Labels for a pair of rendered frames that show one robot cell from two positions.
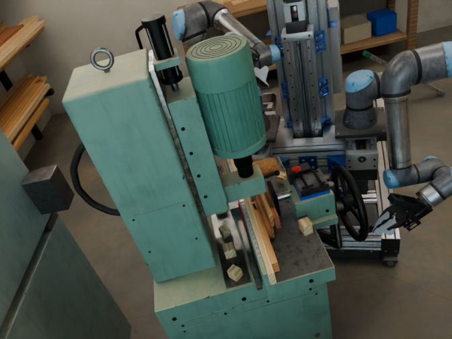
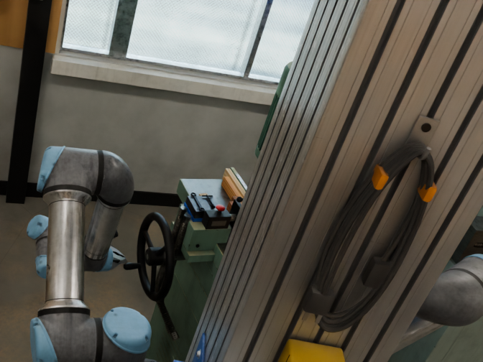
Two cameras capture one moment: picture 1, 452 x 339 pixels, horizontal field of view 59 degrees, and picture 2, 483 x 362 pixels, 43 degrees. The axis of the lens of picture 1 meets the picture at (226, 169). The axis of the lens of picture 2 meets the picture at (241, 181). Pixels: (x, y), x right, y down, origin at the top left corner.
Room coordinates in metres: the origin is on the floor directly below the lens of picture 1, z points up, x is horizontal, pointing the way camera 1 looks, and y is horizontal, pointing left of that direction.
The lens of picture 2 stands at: (2.44, -1.10, 2.09)
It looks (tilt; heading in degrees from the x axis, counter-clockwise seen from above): 30 degrees down; 147
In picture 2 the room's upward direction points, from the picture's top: 19 degrees clockwise
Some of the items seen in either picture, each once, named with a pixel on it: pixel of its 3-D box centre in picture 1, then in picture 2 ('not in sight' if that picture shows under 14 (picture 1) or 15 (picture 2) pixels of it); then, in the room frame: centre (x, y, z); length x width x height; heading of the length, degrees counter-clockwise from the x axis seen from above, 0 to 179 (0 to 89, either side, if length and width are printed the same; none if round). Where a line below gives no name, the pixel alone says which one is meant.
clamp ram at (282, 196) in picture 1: (282, 196); (229, 217); (1.02, -0.16, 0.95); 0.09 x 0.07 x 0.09; 1
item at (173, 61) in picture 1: (161, 50); not in sight; (1.03, 0.08, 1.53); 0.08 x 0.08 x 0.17; 1
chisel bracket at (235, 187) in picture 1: (243, 185); not in sight; (1.04, -0.04, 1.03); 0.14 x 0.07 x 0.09; 91
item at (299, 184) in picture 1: (307, 179); (207, 210); (1.02, -0.26, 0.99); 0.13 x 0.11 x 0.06; 1
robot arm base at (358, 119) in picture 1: (359, 111); not in sight; (1.52, -0.66, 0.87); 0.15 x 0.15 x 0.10
